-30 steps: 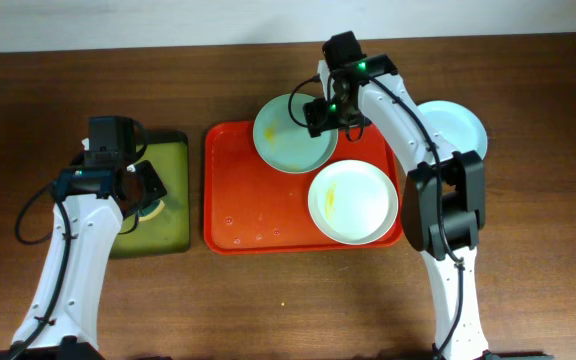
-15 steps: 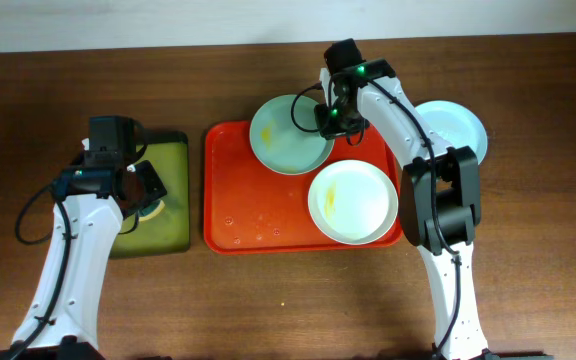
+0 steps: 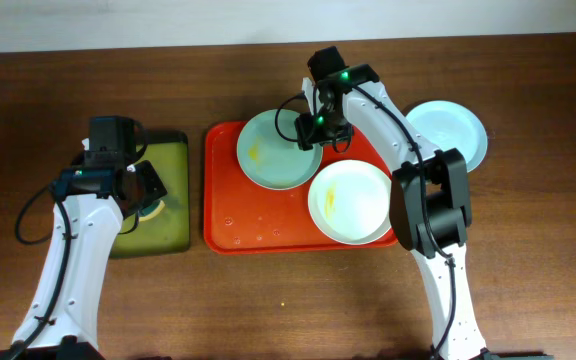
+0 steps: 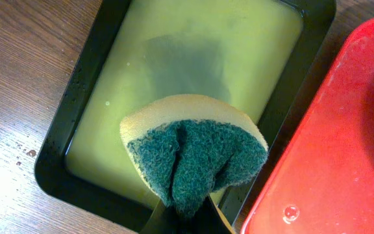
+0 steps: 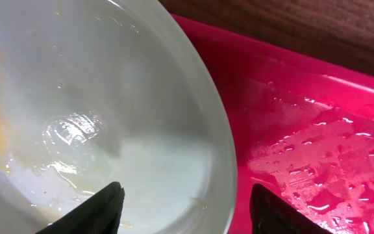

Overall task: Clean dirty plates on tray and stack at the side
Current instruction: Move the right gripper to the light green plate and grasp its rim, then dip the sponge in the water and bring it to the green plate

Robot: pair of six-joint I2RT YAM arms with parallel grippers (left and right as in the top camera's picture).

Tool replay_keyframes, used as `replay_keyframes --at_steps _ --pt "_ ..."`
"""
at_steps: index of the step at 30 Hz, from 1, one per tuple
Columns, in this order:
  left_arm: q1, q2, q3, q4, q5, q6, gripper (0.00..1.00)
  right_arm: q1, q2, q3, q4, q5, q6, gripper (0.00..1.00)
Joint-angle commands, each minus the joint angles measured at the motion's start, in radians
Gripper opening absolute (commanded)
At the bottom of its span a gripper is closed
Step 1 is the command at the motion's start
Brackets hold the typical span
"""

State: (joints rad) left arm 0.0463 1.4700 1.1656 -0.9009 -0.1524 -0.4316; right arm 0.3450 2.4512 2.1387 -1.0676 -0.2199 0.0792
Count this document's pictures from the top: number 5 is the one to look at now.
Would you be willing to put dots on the green plate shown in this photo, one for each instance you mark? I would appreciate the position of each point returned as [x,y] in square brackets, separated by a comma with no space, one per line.
[95,91]

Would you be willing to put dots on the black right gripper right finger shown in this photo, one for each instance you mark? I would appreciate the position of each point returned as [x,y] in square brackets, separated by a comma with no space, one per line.
[272,215]

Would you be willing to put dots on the red plastic tray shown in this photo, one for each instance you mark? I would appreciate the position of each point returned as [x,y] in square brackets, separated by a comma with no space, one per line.
[302,127]

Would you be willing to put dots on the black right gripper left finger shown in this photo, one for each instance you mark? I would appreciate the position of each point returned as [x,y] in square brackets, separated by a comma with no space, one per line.
[100,214]

